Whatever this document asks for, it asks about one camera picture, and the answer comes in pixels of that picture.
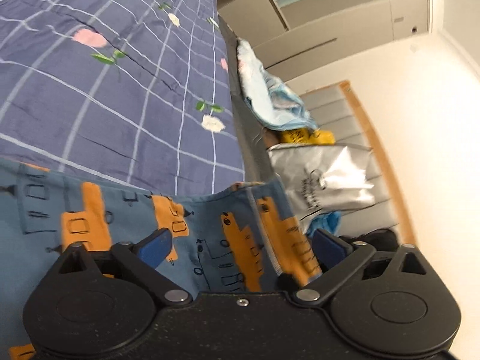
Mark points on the beige headboard cabinet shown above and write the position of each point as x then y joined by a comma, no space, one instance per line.
303,36

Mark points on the silver plastic bag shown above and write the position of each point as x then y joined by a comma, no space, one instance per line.
319,179

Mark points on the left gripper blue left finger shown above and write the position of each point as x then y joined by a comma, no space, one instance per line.
155,248

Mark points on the dark grey mattress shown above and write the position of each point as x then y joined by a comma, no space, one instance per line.
250,132

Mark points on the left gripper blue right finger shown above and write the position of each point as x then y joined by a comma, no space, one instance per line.
329,250

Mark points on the yellow package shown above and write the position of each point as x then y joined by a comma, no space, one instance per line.
305,136

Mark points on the white blue crumpled cloth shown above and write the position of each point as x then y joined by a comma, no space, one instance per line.
274,104

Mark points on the blue orange patterned pants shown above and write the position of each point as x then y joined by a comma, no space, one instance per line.
239,240

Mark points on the purple plaid floral quilt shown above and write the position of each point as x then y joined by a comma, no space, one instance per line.
132,91

